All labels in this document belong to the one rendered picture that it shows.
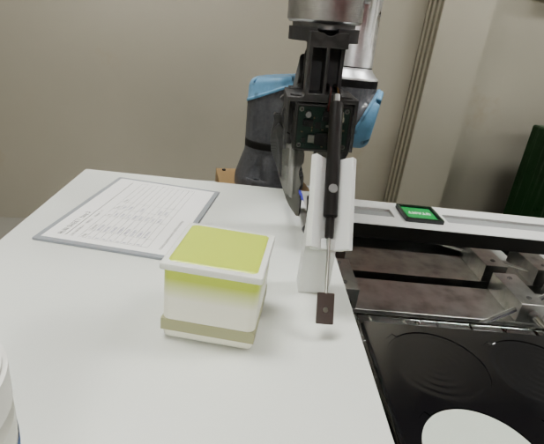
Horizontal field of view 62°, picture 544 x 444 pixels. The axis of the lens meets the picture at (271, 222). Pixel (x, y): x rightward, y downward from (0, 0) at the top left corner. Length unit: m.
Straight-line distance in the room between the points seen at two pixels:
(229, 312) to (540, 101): 3.24
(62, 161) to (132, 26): 0.84
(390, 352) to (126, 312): 0.27
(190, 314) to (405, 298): 0.36
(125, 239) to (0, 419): 0.32
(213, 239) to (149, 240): 0.15
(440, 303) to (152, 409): 0.44
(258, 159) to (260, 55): 1.77
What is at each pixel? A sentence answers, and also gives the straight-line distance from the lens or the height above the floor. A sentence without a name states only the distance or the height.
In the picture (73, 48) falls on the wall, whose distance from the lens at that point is 2.69.
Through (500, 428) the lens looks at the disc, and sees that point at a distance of 0.47.
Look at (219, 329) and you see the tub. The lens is 0.35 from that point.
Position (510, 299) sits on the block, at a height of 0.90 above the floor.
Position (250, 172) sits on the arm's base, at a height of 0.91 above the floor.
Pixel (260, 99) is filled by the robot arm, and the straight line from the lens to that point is 0.91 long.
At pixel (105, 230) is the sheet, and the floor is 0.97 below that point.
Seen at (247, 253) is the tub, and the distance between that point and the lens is 0.34.
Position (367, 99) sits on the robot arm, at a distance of 0.89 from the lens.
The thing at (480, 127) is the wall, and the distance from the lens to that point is 3.27.
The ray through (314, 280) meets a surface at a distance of 0.43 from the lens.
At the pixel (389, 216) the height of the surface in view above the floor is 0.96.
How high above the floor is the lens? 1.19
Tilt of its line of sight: 24 degrees down
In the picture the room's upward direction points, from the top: 7 degrees clockwise
